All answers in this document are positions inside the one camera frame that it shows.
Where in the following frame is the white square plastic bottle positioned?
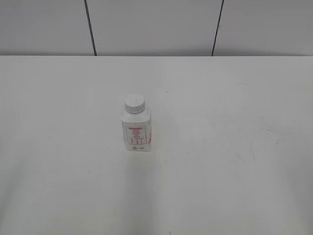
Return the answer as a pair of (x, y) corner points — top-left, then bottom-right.
(121, 107), (152, 151)

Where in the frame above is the white round bottle cap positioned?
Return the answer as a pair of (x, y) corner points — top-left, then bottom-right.
(124, 94), (146, 115)

